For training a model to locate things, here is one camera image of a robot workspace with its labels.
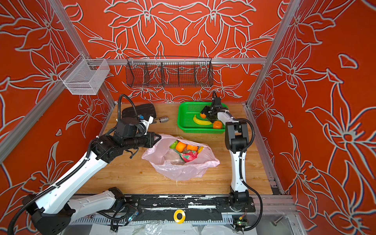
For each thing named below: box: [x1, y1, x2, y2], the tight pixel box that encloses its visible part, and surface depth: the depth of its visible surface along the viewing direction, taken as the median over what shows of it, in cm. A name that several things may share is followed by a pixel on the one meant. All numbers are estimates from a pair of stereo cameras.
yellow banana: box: [192, 114, 212, 125], surface depth 108 cm
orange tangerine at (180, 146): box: [175, 141, 187, 153], surface depth 91 cm
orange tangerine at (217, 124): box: [212, 120, 223, 129], surface depth 102 cm
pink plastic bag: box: [141, 134, 221, 182], surface depth 77 cm
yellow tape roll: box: [173, 209, 187, 224], surface depth 70 cm
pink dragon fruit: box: [179, 149, 199, 163], surface depth 85 cm
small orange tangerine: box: [186, 144, 199, 152], surface depth 89 cm
